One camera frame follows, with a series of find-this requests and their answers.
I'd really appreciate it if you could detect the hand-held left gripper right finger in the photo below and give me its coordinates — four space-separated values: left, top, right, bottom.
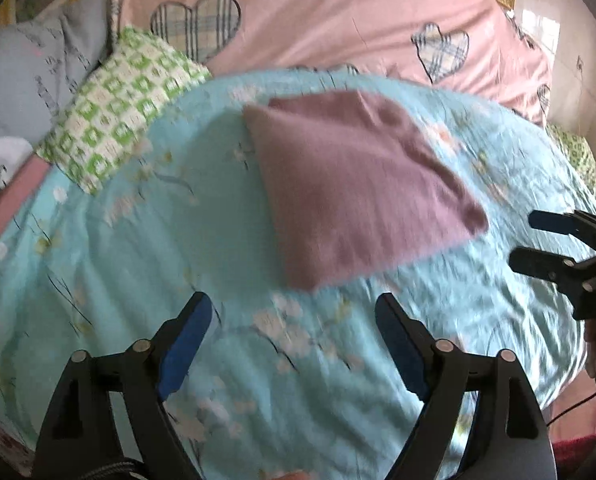
375 292 559 480

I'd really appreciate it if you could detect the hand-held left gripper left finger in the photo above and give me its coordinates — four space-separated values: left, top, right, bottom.
35 291 214 480

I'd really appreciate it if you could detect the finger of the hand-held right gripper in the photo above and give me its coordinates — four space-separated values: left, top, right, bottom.
528 209 596 252
509 246 596 287

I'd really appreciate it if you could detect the mauve knit sweater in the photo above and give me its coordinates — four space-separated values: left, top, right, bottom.
241 89 490 292

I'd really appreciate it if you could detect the teal floral blanket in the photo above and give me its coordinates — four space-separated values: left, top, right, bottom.
0 67 596 480

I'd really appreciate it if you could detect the red cloth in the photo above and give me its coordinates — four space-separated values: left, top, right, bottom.
548 430 596 480

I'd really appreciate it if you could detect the pink cloth strip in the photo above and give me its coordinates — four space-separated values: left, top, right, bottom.
0 157 54 241

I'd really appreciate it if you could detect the white cloth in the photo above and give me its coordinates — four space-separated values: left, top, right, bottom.
0 136 34 213

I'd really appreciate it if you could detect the pink quilt with plaid hearts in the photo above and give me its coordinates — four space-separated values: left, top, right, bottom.
113 0 554 128

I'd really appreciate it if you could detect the grey printed pillow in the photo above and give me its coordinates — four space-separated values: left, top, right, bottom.
0 0 116 148

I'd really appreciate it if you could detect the black cable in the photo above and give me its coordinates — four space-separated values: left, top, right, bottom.
548 385 596 426

